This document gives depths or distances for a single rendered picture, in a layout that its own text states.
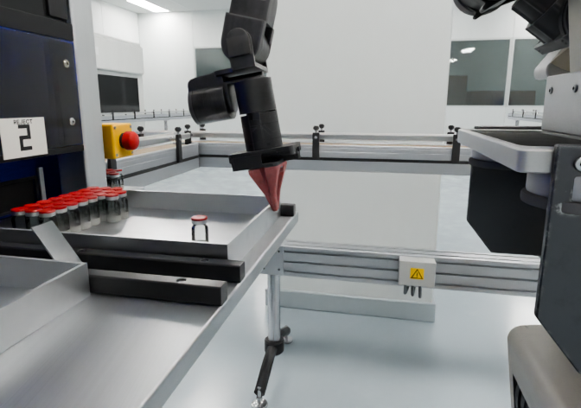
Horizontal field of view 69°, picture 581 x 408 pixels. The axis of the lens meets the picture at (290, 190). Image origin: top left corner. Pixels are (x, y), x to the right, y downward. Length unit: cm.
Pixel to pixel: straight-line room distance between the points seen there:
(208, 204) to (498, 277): 114
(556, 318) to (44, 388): 35
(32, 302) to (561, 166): 42
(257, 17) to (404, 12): 151
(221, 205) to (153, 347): 42
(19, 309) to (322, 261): 128
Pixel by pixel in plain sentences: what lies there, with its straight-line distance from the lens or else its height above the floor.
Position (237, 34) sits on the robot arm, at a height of 117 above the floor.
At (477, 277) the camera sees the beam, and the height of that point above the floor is 48.
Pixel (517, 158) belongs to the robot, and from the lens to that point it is 33.
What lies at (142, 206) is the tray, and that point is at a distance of 83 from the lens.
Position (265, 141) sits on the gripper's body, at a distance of 63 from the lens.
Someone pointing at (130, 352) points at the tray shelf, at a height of 88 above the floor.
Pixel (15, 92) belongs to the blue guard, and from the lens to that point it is 78.
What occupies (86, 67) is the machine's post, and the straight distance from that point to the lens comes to 90.
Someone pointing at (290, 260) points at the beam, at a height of 49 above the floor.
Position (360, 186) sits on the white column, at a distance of 210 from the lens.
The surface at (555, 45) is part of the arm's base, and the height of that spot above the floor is 114.
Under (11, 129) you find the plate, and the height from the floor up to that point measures 103.
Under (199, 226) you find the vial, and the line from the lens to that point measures 55.
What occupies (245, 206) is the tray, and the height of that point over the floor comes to 90.
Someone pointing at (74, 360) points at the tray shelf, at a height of 88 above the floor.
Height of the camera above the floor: 107
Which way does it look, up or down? 11 degrees down
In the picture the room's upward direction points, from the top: straight up
